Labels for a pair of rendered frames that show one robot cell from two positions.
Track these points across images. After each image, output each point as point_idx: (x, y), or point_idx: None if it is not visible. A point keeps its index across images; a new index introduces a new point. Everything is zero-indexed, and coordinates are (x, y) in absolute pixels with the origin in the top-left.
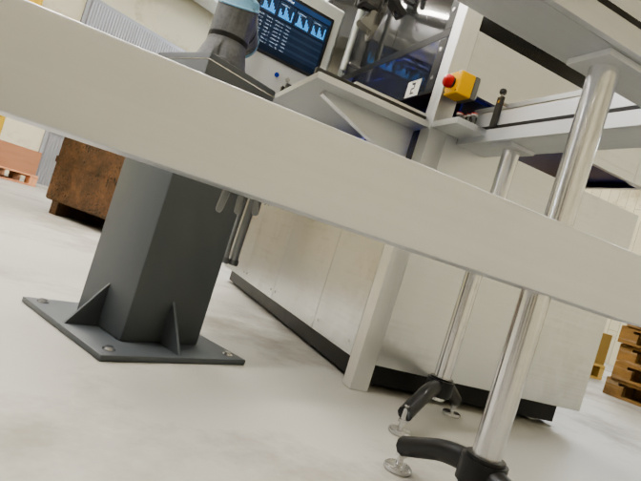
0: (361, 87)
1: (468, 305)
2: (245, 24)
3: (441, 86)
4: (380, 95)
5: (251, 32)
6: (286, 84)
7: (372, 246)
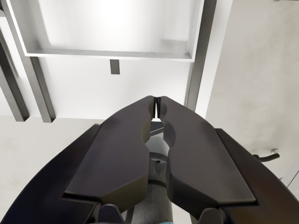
0: (207, 50)
1: None
2: (171, 206)
3: None
4: (216, 0)
5: (160, 198)
6: (52, 122)
7: None
